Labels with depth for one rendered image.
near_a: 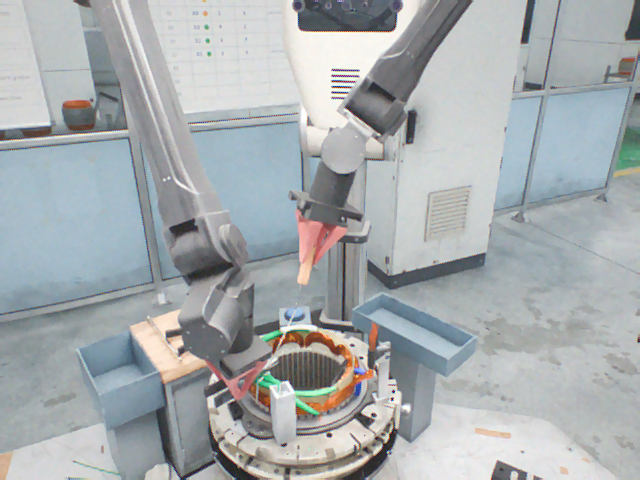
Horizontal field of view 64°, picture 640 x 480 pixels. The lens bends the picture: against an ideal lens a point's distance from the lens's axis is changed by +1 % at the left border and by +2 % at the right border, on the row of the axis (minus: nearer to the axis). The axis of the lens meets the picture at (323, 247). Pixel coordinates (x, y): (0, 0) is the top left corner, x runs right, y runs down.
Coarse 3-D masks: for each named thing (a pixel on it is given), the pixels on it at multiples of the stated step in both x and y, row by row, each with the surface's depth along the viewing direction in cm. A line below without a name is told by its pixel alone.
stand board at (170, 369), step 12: (144, 324) 108; (156, 324) 108; (168, 324) 108; (144, 336) 104; (156, 336) 104; (180, 336) 104; (156, 348) 100; (156, 360) 97; (168, 360) 97; (192, 360) 97; (168, 372) 94; (180, 372) 96
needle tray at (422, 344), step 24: (360, 312) 115; (384, 312) 119; (408, 312) 115; (384, 336) 108; (408, 336) 111; (432, 336) 111; (456, 336) 108; (408, 360) 107; (432, 360) 100; (456, 360) 100; (408, 384) 109; (432, 384) 114; (432, 408) 118; (408, 432) 114
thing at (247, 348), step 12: (252, 312) 68; (252, 324) 68; (240, 336) 67; (252, 336) 70; (240, 348) 68; (252, 348) 69; (264, 348) 70; (228, 360) 67; (240, 360) 67; (252, 360) 67; (264, 360) 69; (240, 372) 67
